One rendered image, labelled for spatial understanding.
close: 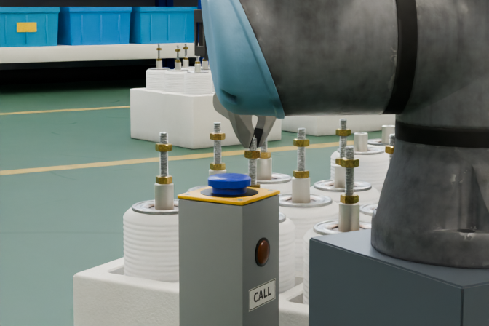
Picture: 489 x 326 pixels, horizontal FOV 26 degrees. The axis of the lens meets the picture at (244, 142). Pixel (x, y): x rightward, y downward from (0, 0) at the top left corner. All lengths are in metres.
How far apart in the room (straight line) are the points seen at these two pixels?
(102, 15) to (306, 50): 5.22
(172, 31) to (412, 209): 5.41
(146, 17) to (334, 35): 5.35
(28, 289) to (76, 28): 4.10
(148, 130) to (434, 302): 3.06
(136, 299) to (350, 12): 0.54
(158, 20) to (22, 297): 4.40
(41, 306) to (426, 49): 1.12
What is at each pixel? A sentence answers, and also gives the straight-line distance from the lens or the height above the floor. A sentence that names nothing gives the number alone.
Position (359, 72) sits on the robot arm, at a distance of 0.76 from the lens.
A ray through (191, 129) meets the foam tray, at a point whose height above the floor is 0.07.
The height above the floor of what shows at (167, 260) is 0.20.
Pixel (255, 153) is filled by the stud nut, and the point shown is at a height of 0.32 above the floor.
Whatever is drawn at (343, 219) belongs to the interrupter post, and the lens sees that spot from 1.11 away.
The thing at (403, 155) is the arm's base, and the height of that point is 0.37.
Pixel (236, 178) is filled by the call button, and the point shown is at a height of 0.33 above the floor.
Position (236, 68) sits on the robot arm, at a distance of 0.74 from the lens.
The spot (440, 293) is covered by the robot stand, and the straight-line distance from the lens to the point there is 0.75.
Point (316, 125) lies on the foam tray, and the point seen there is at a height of 0.04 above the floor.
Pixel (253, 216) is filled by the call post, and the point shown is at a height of 0.30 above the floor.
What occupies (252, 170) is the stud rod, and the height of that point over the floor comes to 0.31.
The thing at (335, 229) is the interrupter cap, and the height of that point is 0.25.
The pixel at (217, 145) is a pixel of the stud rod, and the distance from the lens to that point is 1.32.
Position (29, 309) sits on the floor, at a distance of 1.76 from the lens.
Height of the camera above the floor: 0.49
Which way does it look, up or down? 8 degrees down
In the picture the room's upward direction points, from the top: straight up
